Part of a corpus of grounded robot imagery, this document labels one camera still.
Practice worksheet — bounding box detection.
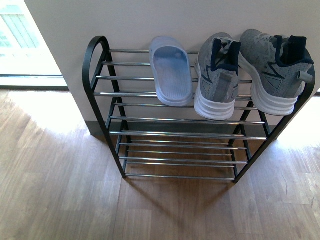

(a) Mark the light blue slide sandal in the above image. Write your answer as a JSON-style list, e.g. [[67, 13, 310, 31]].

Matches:
[[149, 36, 193, 107]]

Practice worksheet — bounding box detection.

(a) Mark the grey sneaker navy lining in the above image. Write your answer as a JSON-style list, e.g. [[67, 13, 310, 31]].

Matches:
[[194, 32, 241, 121]]

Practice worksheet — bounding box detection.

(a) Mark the grey sneaker with pull tab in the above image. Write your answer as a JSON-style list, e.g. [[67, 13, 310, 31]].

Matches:
[[239, 29, 314, 116]]

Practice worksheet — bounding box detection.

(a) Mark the black metal shoe rack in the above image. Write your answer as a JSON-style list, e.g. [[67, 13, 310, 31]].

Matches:
[[82, 36, 316, 182]]

